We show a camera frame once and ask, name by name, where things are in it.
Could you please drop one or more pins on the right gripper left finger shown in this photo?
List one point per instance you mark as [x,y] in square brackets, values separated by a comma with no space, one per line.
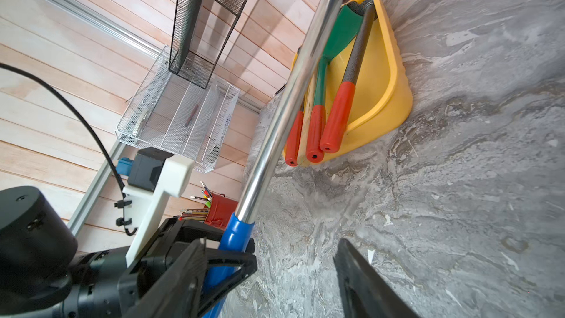
[177,293]

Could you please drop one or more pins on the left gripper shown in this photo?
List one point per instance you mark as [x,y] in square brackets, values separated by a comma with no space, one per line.
[225,269]

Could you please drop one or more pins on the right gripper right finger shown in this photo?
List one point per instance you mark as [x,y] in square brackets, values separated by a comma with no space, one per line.
[363,292]

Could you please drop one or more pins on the blue grip steel hoe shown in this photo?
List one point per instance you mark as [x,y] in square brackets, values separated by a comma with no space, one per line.
[287,110]

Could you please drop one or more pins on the wooden handle hoe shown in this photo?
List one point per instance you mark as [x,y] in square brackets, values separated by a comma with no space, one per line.
[308,106]

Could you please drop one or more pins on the green shaft red grip hoe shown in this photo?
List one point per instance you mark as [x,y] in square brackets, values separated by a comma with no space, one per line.
[344,31]

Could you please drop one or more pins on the yellow plastic storage box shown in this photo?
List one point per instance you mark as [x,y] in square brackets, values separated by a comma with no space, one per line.
[383,99]

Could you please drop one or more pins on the red pencil cup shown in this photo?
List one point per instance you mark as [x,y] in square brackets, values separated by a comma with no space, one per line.
[217,210]

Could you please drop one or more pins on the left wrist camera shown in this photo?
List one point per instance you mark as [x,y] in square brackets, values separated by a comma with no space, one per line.
[154,177]

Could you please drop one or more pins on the white wire shelf rack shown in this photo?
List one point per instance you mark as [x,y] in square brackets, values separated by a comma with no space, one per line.
[173,114]

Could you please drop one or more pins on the black wire mesh basket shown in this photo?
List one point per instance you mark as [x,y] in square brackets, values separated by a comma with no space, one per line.
[201,32]

